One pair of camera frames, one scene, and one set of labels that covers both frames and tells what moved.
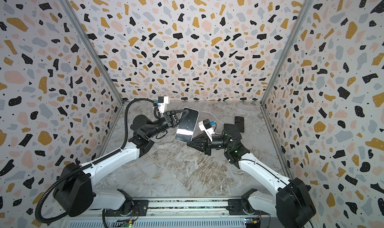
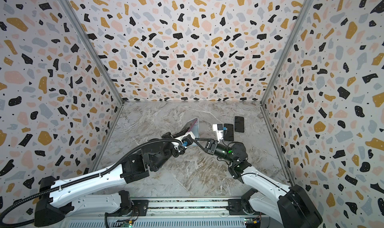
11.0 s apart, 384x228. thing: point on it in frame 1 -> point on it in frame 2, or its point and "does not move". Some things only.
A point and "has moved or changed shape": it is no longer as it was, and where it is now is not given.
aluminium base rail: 176,214 does not move
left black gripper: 170,120 -> 167,136
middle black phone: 230,129 does not move
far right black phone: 239,121 does not move
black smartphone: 187,127 has moved or changed shape
